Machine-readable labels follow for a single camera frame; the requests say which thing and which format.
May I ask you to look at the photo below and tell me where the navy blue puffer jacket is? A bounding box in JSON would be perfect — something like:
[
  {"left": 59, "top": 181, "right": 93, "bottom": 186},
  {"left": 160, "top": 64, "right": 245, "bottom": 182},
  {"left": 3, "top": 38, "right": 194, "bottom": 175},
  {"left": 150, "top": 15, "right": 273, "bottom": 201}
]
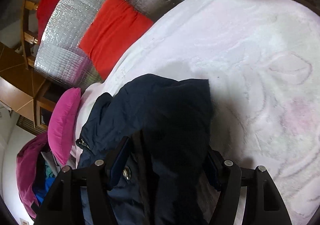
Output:
[{"left": 76, "top": 74, "right": 213, "bottom": 224}]

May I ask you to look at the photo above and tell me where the blue garment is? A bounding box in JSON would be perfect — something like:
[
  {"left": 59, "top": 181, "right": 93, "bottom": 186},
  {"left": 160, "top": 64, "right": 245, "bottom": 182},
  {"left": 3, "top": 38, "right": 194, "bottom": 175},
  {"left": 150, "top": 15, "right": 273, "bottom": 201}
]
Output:
[{"left": 33, "top": 177, "right": 55, "bottom": 205}]

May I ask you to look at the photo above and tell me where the grey garment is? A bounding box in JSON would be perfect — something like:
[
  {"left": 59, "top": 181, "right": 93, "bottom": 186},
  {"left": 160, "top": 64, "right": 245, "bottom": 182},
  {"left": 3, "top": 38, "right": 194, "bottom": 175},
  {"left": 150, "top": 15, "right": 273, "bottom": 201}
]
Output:
[{"left": 41, "top": 151, "right": 61, "bottom": 176}]

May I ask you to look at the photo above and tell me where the magenta velvet garment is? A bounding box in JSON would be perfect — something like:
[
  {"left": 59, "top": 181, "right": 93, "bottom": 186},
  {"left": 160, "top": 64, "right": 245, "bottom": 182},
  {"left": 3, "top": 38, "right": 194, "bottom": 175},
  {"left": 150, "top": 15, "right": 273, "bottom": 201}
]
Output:
[{"left": 16, "top": 132, "right": 48, "bottom": 219}]

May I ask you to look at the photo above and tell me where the magenta pillow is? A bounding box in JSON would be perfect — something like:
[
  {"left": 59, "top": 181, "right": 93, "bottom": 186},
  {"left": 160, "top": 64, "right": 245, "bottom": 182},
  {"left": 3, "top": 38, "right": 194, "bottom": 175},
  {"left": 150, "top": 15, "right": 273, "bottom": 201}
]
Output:
[{"left": 48, "top": 88, "right": 81, "bottom": 165}]

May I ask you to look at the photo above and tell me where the white pink bed blanket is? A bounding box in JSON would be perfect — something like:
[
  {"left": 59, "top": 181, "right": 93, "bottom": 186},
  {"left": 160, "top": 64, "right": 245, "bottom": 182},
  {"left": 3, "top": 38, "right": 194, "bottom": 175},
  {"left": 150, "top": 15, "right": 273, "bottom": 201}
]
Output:
[{"left": 75, "top": 0, "right": 319, "bottom": 224}]

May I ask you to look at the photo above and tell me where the wooden stair railing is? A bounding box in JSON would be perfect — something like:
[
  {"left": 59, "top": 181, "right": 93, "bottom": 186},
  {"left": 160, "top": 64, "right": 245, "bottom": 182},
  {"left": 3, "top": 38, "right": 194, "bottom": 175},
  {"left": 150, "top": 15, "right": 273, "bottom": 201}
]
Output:
[{"left": 21, "top": 0, "right": 40, "bottom": 69}]

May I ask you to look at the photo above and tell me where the red orange pillow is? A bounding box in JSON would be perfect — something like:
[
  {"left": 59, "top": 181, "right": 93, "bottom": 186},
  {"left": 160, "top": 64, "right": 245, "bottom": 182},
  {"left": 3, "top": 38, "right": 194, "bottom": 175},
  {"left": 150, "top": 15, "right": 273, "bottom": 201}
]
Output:
[{"left": 79, "top": 0, "right": 153, "bottom": 80}]

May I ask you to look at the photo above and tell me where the silver foil insulation panel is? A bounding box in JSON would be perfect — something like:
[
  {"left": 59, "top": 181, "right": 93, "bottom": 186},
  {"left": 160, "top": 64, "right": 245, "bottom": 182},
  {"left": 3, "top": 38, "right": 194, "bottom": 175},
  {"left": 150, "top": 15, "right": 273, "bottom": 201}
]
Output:
[{"left": 34, "top": 0, "right": 173, "bottom": 90}]

